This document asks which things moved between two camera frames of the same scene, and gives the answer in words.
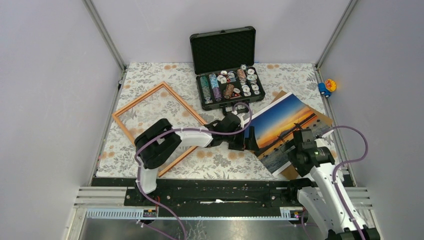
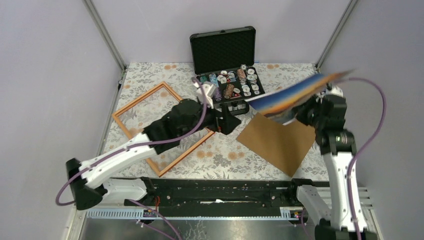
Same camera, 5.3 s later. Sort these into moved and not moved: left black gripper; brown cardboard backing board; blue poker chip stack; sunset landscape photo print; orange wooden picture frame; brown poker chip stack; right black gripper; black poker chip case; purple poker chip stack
Moved: left black gripper; sunset landscape photo print; brown cardboard backing board; right black gripper
Not moved: black poker chip case; brown poker chip stack; orange wooden picture frame; purple poker chip stack; blue poker chip stack
